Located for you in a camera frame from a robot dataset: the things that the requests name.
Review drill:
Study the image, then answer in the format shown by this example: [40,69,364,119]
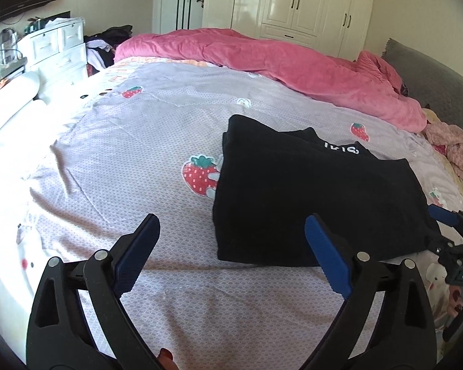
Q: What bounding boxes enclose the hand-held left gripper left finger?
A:
[26,213,162,370]

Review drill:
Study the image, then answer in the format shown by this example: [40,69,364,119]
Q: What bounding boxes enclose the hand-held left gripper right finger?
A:
[301,214,436,370]

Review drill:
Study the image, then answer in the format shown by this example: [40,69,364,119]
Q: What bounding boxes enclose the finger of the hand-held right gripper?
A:
[426,236,457,255]
[428,204,463,240]

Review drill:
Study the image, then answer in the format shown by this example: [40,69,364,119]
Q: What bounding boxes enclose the black sweater with orange cuffs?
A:
[211,114,442,267]

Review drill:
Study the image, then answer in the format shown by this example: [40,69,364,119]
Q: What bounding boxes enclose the dark clothes pile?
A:
[84,25,134,74]

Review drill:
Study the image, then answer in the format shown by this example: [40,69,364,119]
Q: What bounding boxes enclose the person's left hand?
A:
[158,347,180,370]

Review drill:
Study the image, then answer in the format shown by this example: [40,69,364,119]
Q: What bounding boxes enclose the pink fluffy cloth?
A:
[424,121,463,180]

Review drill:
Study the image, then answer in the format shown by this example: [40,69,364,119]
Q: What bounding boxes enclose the lilac strawberry print bedsheet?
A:
[0,56,463,370]

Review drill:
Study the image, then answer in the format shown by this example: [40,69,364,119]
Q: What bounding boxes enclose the grey padded headboard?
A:
[382,39,463,151]

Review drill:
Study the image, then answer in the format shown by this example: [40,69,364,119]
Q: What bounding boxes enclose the pink fleece blanket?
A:
[114,28,428,132]

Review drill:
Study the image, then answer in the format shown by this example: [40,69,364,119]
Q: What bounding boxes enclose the white drawer cabinet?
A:
[19,17,87,89]

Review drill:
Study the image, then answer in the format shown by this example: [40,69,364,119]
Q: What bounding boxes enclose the cluttered side desk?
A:
[0,27,27,97]

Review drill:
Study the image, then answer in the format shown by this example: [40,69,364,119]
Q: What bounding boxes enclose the white door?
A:
[154,0,205,35]

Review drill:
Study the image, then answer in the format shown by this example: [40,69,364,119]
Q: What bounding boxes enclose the white wardrobe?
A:
[202,0,379,62]

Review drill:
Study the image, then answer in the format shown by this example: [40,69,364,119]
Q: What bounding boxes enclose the white padded bed frame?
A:
[0,71,49,151]

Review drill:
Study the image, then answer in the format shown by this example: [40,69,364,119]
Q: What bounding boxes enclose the black hanging straps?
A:
[175,0,195,31]

